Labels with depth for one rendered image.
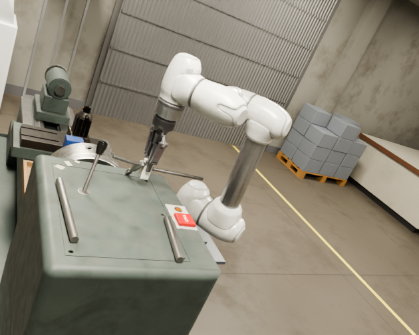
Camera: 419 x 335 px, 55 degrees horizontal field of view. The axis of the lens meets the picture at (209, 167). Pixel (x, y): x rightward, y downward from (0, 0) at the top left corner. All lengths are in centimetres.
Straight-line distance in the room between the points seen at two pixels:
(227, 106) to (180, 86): 16
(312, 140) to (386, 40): 228
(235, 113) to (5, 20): 354
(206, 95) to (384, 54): 676
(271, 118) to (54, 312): 109
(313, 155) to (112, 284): 564
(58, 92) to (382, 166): 586
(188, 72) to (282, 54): 518
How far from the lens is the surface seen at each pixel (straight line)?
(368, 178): 757
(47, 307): 109
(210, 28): 572
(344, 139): 676
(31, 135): 223
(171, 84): 127
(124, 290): 110
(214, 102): 120
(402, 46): 809
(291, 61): 654
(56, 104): 271
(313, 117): 662
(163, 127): 132
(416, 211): 704
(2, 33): 450
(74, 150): 162
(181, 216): 133
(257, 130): 174
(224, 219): 197
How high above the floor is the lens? 192
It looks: 21 degrees down
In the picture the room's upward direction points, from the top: 24 degrees clockwise
